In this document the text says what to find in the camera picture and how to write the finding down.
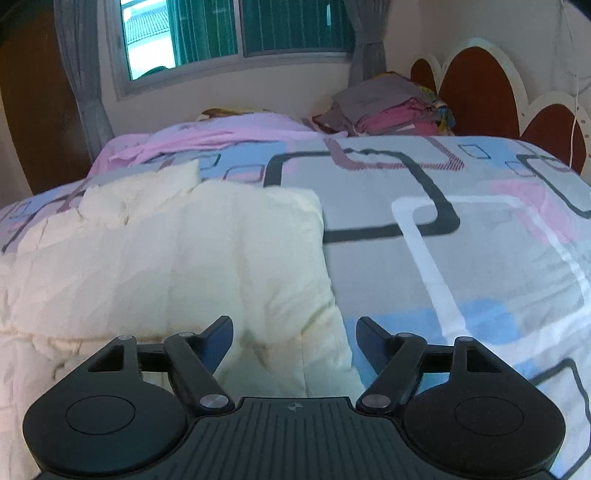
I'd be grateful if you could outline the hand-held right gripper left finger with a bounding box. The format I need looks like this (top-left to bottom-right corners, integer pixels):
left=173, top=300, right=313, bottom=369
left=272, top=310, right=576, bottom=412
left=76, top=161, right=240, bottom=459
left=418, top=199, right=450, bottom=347
left=88, top=316, right=236, bottom=414

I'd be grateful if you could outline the yellow printed cloth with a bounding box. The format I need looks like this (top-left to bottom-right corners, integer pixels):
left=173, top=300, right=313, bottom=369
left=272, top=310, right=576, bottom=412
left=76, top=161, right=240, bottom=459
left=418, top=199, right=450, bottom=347
left=196, top=107, right=274, bottom=122

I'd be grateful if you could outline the red scalloped headboard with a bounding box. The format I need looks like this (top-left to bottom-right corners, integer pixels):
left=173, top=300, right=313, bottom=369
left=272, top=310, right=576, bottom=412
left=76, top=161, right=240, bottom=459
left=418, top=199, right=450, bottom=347
left=410, top=37, right=591, bottom=175

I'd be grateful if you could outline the brown wooden wardrobe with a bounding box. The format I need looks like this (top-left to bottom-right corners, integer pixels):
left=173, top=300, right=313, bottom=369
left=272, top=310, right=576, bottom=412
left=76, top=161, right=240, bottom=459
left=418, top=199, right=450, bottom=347
left=0, top=18, right=91, bottom=197

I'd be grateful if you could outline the cream quilted comforter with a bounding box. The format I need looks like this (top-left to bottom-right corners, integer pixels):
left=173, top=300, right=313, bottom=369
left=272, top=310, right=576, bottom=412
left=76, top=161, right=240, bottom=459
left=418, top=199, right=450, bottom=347
left=0, top=159, right=368, bottom=480

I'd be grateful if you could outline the grey curtain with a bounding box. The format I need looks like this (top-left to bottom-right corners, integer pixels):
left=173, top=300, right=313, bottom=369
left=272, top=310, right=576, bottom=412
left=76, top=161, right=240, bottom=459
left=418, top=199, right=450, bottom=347
left=342, top=0, right=389, bottom=86
left=53, top=0, right=116, bottom=140

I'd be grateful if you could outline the white cable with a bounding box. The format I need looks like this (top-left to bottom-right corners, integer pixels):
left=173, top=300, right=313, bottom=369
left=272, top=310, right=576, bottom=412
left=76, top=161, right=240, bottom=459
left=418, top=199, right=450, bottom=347
left=561, top=0, right=588, bottom=172

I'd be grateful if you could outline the patterned bed sheet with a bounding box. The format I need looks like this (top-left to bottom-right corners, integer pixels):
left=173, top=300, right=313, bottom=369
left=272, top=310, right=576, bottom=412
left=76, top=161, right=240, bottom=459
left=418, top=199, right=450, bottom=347
left=0, top=133, right=591, bottom=480

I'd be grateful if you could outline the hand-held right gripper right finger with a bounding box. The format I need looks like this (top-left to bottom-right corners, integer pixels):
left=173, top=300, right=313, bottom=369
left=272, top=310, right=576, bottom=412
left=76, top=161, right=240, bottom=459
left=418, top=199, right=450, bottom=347
left=355, top=316, right=507, bottom=414

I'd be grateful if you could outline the purple pink pillow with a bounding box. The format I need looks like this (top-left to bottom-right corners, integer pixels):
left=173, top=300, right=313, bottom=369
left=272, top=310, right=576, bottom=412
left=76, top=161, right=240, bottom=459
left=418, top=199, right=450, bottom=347
left=311, top=71, right=458, bottom=138

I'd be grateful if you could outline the window with green shutters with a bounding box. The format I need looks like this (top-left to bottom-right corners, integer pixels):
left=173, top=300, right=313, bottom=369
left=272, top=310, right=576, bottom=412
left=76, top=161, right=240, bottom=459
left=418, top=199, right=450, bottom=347
left=104, top=0, right=358, bottom=100

